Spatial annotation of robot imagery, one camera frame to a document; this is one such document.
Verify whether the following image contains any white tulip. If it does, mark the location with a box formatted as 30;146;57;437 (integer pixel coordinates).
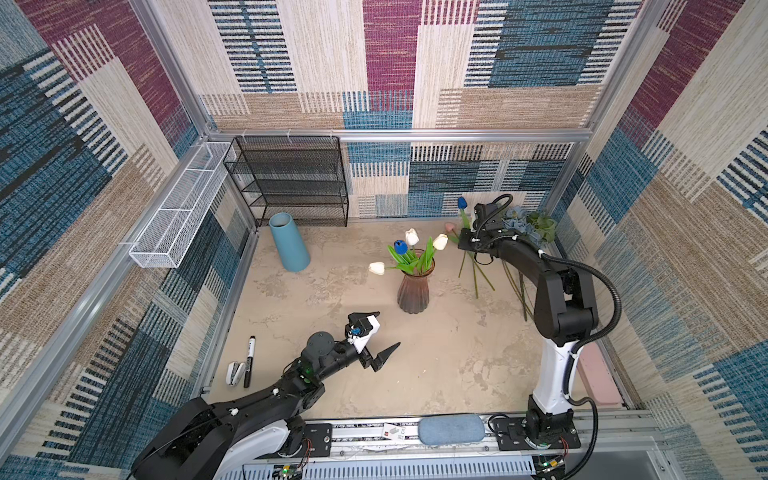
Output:
405;228;434;275
368;262;414;276

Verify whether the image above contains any red glass vase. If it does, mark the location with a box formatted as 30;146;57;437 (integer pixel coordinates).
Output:
396;260;435;314

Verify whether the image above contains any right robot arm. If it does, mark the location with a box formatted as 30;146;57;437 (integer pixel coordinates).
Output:
457;194;622;449

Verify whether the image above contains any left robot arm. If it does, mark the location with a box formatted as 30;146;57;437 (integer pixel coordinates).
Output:
128;311;400;479

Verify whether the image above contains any teal ceramic vase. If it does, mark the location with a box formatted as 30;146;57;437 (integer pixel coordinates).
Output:
269;212;310;272

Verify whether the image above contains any pink tulip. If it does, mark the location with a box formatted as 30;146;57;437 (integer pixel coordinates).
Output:
445;223;496;298

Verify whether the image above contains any blue hydrangea bunch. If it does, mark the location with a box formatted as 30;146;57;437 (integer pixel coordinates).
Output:
502;206;557;321

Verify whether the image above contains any white label tag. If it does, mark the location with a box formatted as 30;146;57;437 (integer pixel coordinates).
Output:
382;423;407;441

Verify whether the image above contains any blue-grey sponge pad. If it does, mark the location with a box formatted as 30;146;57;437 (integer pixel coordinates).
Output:
418;414;485;446

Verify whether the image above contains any black marker pen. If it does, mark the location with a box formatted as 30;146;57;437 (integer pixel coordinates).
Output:
243;336;256;389

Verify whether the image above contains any white stapler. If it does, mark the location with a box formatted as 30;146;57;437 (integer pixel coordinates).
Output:
225;361;246;386

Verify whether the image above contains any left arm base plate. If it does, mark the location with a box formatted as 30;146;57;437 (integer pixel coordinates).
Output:
257;423;333;460

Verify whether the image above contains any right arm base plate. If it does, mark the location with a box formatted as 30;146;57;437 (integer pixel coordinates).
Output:
487;415;582;451

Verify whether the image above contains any black wire shelf rack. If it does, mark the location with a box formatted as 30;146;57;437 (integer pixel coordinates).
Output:
223;136;349;227

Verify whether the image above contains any white wire mesh basket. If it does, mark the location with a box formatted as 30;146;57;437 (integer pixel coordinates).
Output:
129;142;229;268

